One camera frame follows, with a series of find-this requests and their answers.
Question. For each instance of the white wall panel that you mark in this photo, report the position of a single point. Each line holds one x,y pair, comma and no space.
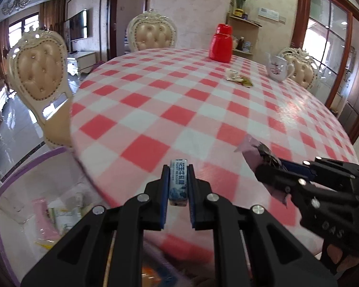
269,14

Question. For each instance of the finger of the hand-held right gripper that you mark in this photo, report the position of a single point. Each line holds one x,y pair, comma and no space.
296,170
275,176

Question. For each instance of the cream tufted dining chair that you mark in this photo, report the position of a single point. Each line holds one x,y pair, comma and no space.
152,36
42,74
303,68

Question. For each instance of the white floral teapot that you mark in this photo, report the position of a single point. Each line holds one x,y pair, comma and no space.
276,68

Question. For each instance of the white storage box purple rim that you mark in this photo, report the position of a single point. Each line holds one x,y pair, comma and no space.
18,191

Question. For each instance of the red thermos jug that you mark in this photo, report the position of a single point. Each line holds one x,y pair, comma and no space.
221,44

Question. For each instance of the clear bag on shelf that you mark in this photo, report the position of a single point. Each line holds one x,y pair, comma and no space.
235,43

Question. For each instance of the white cake packet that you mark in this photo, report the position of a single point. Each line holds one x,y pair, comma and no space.
232,74

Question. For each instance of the blue white candy packet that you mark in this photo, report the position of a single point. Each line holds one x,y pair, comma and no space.
178,182

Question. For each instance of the wall television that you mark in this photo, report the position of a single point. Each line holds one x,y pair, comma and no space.
78,25

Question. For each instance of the purple snack packet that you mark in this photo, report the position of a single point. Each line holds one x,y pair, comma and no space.
252,158

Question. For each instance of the white television cabinet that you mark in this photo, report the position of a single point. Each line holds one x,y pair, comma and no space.
82,61

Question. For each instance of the yellow jar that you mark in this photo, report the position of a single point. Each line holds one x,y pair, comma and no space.
240,13

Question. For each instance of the person's right hand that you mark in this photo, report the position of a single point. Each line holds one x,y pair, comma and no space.
341,257

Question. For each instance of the silver chandelier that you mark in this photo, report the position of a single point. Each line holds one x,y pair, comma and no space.
18,1

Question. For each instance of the wooden wall shelf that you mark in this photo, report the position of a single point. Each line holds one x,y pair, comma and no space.
248,21

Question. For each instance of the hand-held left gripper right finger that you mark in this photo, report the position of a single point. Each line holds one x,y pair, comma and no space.
192,197

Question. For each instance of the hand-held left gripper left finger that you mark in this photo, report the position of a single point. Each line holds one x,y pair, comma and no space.
165,197

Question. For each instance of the glass door wooden frame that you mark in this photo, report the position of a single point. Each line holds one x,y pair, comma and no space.
329,50

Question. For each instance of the olive green snack packet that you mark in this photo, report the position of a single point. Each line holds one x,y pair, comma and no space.
244,82

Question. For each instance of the small printed tin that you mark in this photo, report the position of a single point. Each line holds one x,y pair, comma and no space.
247,46

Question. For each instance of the brown bottle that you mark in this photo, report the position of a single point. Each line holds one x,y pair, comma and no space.
241,43

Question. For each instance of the red white checkered tablecloth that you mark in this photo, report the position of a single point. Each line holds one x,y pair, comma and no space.
179,104

